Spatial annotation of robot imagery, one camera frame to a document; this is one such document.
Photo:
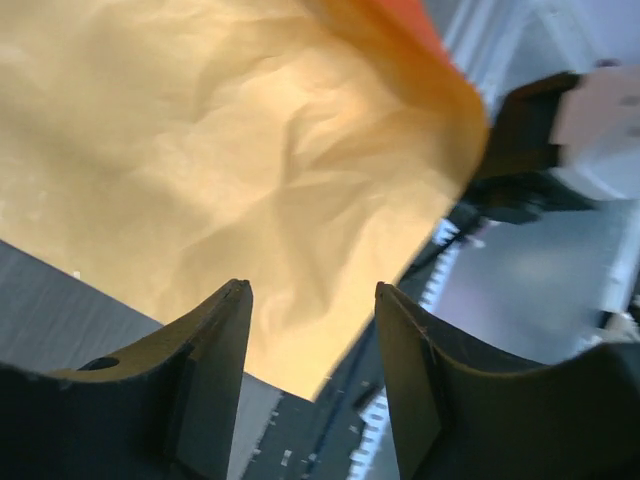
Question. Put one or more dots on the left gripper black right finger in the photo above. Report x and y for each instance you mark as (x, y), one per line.
(505, 417)

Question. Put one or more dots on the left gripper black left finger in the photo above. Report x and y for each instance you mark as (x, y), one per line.
(163, 407)

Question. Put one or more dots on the orange wrapping paper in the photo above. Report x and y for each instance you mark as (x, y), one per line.
(157, 149)

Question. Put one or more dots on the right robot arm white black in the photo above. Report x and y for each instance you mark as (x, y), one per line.
(567, 142)

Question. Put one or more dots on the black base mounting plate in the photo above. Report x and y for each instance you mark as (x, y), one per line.
(315, 440)

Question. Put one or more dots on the white slotted cable duct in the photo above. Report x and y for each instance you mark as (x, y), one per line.
(405, 403)

